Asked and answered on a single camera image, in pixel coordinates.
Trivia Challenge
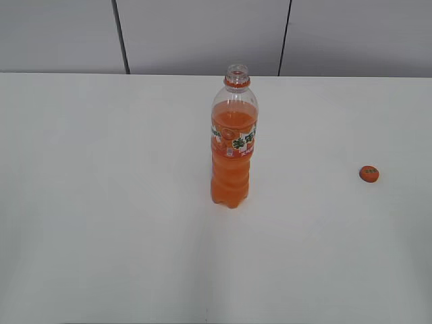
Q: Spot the orange soda plastic bottle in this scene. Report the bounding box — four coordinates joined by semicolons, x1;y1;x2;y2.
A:
211;64;259;209

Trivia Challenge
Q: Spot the orange bottle cap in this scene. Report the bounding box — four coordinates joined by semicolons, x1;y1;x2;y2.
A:
358;165;379;183

